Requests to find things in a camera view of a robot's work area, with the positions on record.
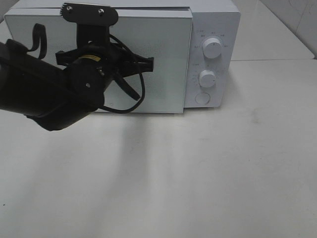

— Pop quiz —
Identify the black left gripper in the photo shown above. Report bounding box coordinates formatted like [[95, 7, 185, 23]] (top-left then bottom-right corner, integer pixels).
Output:
[[55, 43, 154, 74]]

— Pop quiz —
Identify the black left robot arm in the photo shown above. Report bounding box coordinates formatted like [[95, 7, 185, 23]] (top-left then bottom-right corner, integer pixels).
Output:
[[0, 39, 154, 131]]

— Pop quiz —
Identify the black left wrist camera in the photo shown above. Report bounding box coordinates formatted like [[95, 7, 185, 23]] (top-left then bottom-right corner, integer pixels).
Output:
[[60, 2, 118, 48]]

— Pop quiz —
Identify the white microwave door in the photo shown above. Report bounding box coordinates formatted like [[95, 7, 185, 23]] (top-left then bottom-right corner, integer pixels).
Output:
[[4, 8, 192, 113]]

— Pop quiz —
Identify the round white door release button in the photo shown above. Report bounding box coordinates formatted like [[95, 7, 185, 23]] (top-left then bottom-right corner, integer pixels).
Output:
[[195, 92, 211, 105]]

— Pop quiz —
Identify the white microwave knob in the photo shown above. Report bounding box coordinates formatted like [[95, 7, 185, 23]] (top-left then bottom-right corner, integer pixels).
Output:
[[203, 37, 223, 59], [199, 70, 216, 88]]

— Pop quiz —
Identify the white microwave oven body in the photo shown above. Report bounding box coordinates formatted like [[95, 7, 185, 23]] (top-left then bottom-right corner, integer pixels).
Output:
[[4, 0, 241, 109]]

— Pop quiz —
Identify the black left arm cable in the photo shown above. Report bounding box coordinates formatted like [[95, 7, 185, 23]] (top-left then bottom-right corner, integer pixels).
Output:
[[27, 23, 147, 114]]

